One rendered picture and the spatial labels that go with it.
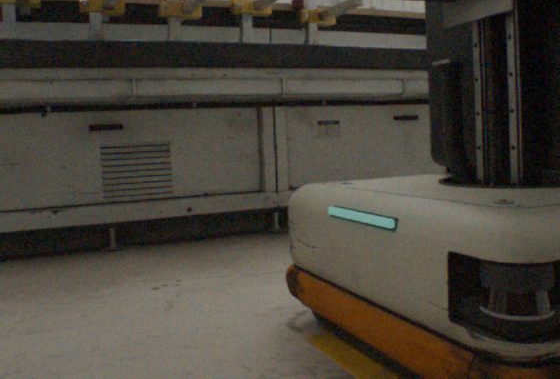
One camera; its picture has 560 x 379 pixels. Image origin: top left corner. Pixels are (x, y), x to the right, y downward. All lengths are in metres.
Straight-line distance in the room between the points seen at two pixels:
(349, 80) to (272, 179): 0.48
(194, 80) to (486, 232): 1.38
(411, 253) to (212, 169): 1.45
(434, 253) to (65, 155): 1.54
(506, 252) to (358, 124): 1.79
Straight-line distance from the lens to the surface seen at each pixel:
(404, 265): 0.75
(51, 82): 1.80
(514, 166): 0.96
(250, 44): 1.89
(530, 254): 0.62
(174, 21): 1.85
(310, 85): 2.01
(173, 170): 2.07
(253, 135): 2.15
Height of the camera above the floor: 0.37
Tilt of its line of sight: 3 degrees down
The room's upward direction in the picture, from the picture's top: 3 degrees counter-clockwise
